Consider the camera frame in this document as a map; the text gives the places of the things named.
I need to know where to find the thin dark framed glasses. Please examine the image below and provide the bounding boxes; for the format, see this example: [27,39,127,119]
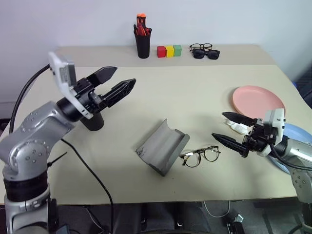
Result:
[189,43,214,53]

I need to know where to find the crumpled white tissue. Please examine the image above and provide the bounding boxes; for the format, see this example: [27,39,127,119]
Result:
[223,118,252,135]

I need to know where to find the white cable under table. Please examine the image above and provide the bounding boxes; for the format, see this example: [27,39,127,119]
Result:
[203,200,231,218]

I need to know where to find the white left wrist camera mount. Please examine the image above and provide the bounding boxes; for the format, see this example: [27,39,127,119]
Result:
[47,51,95,120]

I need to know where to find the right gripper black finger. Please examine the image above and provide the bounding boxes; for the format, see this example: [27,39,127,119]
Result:
[211,133,246,154]
[221,112,255,127]

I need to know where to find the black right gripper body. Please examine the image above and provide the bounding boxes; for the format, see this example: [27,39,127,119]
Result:
[240,118,275,159]

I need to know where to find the open grey glasses case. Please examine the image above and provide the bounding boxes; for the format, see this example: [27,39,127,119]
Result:
[134,118,191,177]

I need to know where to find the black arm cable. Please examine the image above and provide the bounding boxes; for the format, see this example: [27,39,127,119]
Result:
[269,143,312,169]
[9,63,115,234]

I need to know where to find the light blue plastic plate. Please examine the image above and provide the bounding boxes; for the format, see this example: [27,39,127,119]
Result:
[267,123,312,174]

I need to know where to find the tortoiseshell round glasses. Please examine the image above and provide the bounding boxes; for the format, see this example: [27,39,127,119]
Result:
[179,145,222,168]

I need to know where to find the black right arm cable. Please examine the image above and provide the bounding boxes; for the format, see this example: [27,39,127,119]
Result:
[269,143,312,169]

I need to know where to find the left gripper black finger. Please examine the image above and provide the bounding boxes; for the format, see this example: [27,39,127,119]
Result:
[86,65,118,87]
[101,78,137,108]

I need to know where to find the pink plastic plate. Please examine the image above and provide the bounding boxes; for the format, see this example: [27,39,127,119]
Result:
[232,85,286,118]

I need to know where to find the black cup holding tools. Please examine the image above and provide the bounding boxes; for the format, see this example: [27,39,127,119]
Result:
[134,27,153,59]

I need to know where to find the orange and black screwdriver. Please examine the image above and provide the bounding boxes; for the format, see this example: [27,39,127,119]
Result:
[136,13,147,30]

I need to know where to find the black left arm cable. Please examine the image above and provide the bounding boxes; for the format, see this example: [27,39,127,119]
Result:
[9,63,115,234]

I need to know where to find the small black device on floor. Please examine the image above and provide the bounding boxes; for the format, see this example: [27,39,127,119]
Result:
[223,213,246,234]

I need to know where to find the black sunglasses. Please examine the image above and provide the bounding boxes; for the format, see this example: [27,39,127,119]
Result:
[192,49,221,60]

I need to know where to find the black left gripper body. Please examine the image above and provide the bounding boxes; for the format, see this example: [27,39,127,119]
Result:
[72,78,110,114]

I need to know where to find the red wooden block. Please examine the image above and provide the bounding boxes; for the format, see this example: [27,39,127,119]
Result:
[156,45,167,59]

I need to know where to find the empty black plastic cup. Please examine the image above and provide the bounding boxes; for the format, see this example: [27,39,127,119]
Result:
[79,112,105,132]

